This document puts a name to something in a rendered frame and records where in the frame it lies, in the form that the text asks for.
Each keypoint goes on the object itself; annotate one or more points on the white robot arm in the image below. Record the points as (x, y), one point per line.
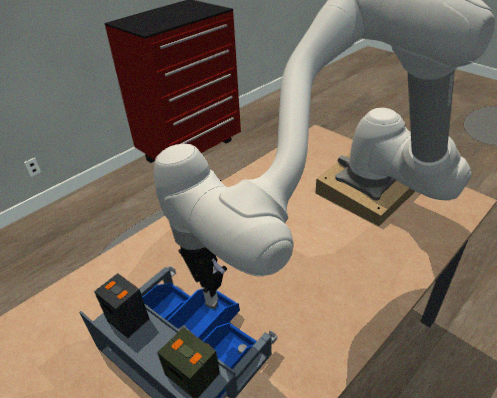
(244, 225)

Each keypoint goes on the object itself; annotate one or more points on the black case with orange latches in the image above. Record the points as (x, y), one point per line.
(122, 304)

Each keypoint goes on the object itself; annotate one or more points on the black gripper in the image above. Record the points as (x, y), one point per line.
(206, 260)

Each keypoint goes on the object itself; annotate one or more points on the blue bin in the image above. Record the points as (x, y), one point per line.
(225, 339)
(165, 299)
(195, 315)

